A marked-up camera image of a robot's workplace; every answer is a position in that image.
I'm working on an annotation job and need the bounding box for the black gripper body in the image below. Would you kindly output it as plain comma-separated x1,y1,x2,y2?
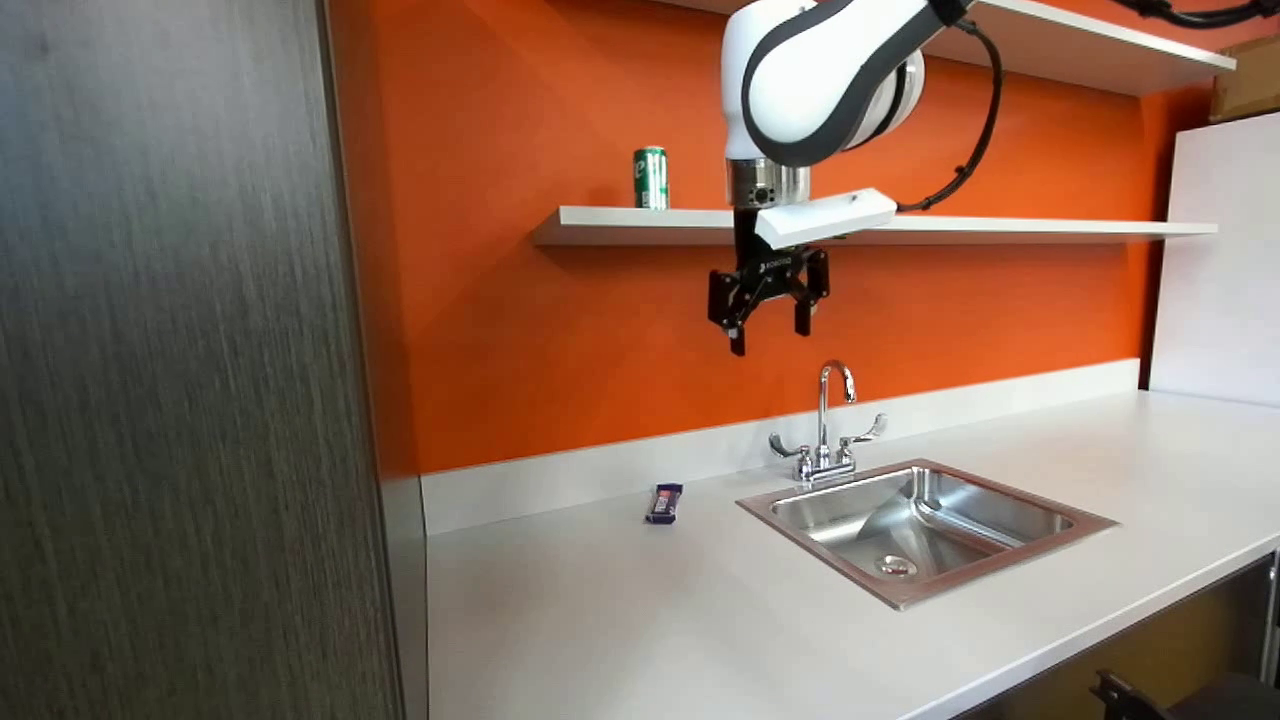
705,196,832,330

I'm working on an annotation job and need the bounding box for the green soda can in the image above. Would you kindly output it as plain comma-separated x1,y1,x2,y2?
628,141,678,210

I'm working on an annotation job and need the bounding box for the purple candy bar wrapper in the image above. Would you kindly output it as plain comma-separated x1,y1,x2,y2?
640,478,687,528

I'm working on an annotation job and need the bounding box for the stainless steel sink basin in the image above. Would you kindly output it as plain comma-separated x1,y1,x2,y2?
734,455,1122,610

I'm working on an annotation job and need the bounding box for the white side panel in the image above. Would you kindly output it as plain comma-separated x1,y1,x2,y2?
1143,108,1280,412

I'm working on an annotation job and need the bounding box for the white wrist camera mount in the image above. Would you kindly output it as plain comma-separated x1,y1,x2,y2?
752,182,906,254

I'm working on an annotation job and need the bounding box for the chrome faucet with two handles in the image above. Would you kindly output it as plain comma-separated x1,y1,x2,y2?
763,356,894,487

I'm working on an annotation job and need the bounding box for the long white wall shelf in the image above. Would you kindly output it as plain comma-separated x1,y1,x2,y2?
531,201,1222,250

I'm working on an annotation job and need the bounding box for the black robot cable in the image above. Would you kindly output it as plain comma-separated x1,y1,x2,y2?
894,11,1007,216

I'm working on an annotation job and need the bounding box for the white wall shelf under ceiling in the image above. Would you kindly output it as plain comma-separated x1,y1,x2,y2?
663,0,1241,97

